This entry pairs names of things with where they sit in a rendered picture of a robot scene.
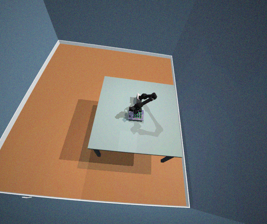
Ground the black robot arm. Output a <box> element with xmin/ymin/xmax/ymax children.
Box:
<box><xmin>130</xmin><ymin>93</ymin><xmax>157</xmax><ymax>114</ymax></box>

